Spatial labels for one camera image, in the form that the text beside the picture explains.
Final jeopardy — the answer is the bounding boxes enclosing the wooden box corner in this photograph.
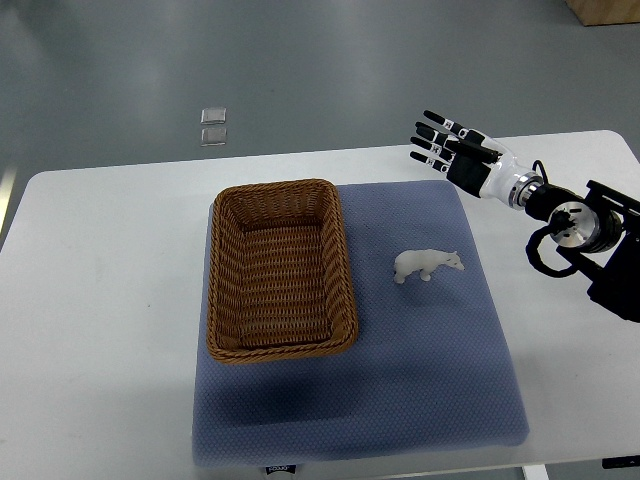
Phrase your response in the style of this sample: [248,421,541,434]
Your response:
[566,0,639,26]

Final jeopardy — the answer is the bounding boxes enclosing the brown wicker basket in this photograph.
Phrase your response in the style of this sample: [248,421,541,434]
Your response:
[206,179,359,364]

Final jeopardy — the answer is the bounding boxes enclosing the black table control panel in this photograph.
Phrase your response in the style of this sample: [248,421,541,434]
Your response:
[601,455,640,469]

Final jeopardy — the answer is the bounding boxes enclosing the white toy polar bear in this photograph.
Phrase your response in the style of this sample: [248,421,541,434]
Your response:
[393,249,465,284]

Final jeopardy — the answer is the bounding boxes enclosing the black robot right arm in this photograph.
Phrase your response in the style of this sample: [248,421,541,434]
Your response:
[517,178,639,323]

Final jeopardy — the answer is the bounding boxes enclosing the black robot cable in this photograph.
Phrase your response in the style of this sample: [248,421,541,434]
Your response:
[525,159,584,277]

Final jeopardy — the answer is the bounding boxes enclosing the blue textured mat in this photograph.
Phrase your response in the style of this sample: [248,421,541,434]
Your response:
[192,180,529,468]

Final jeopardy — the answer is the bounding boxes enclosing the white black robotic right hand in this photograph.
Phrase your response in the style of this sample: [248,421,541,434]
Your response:
[410,110,535,209]

